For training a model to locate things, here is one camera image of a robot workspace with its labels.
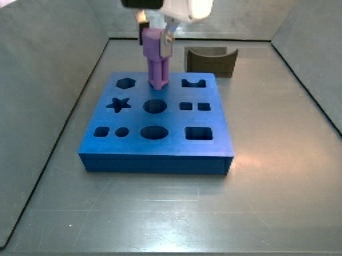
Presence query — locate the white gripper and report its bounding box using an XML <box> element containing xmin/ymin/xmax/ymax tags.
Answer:
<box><xmin>121</xmin><ymin>0</ymin><xmax>214</xmax><ymax>58</ymax></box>

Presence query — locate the purple three prong object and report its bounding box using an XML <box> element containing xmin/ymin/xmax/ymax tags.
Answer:
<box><xmin>142</xmin><ymin>28</ymin><xmax>170</xmax><ymax>90</ymax></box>

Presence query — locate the blue shape sorter block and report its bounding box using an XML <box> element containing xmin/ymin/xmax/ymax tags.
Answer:
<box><xmin>78</xmin><ymin>72</ymin><xmax>234</xmax><ymax>175</ymax></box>

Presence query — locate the dark olive curved block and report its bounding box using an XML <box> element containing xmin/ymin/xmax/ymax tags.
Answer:
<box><xmin>185</xmin><ymin>46</ymin><xmax>239</xmax><ymax>78</ymax></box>

